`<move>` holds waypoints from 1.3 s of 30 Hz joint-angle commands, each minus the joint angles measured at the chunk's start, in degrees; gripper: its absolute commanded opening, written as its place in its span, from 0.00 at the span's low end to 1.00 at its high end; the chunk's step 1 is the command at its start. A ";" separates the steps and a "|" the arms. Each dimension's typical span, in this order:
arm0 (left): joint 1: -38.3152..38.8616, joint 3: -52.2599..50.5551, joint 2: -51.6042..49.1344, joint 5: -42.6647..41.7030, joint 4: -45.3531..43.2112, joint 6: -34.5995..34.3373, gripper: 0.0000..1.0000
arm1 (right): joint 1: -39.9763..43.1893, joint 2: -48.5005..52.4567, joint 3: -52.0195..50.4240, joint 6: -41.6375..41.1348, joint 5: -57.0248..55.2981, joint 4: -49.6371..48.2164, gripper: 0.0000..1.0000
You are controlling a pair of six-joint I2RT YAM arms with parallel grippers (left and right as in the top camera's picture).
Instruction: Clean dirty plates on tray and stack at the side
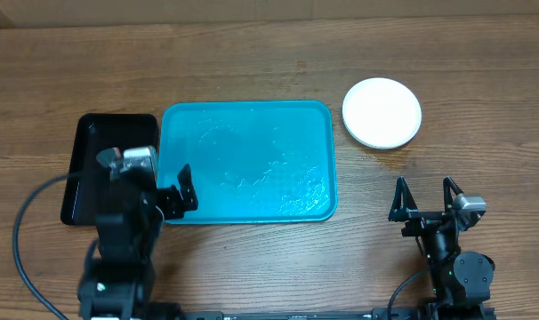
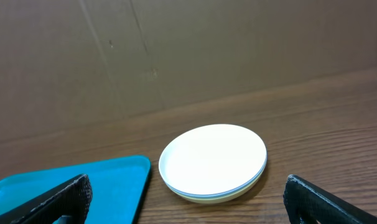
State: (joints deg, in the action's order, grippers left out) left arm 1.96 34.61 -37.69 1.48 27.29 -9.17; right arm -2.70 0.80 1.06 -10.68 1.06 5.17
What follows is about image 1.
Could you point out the white plate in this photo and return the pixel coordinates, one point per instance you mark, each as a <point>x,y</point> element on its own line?
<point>381,113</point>

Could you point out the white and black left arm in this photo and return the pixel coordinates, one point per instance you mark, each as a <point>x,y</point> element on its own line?
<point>118,274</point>

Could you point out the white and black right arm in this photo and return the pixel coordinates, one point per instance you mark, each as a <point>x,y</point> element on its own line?
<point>460,280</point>

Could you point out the blue plastic tray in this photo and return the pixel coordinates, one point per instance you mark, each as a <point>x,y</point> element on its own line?
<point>252,162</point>

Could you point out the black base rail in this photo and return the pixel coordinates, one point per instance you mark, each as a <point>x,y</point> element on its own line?
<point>373,314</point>

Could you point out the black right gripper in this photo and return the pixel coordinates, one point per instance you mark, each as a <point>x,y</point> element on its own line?
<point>400,209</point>

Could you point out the black rectangular tray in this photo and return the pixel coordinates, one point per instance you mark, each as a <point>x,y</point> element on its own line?
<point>94,133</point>

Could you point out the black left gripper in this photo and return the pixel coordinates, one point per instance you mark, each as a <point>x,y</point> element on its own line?
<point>175,205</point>

